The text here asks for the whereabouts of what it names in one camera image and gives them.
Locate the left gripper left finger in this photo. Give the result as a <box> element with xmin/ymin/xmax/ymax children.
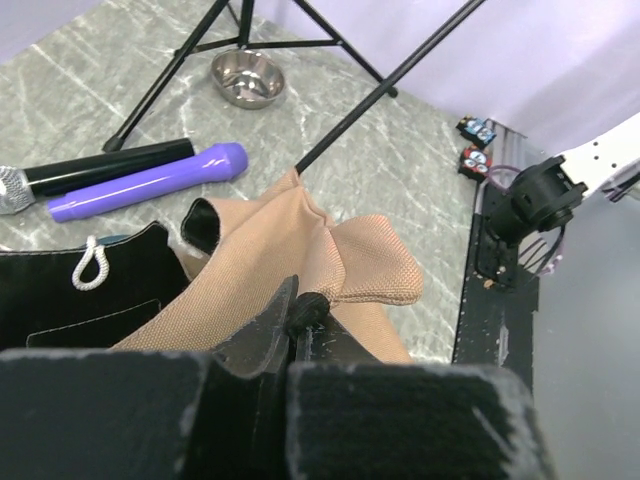
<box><xmin>1</xmin><ymin>277</ymin><xmax>298</xmax><ymax>479</ymax></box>

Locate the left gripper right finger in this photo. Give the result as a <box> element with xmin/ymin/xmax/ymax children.
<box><xmin>284</xmin><ymin>319</ymin><xmax>555</xmax><ymax>479</ymax></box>

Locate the tan fabric pet tent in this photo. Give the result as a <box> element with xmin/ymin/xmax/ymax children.
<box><xmin>1</xmin><ymin>172</ymin><xmax>423</xmax><ymax>363</ymax></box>

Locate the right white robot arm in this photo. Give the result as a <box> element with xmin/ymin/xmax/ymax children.
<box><xmin>486</xmin><ymin>115</ymin><xmax>639</xmax><ymax>246</ymax></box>

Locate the purple pet brush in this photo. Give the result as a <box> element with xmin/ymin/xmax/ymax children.
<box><xmin>47</xmin><ymin>143</ymin><xmax>249</xmax><ymax>223</ymax></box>

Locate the steel pet bowl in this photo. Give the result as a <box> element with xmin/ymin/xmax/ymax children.
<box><xmin>210</xmin><ymin>49</ymin><xmax>287</xmax><ymax>110</ymax></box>

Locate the black silver microphone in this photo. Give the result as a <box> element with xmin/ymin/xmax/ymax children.
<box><xmin>1</xmin><ymin>138</ymin><xmax>195</xmax><ymax>215</ymax></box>

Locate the black tripod stand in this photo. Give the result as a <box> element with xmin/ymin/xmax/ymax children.
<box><xmin>102</xmin><ymin>0</ymin><xmax>383</xmax><ymax>153</ymax></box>

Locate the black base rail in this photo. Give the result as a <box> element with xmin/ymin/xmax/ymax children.
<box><xmin>452</xmin><ymin>181</ymin><xmax>539</xmax><ymax>385</ymax></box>

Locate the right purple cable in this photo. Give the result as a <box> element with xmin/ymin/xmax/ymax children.
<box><xmin>487</xmin><ymin>163</ymin><xmax>640</xmax><ymax>279</ymax></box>

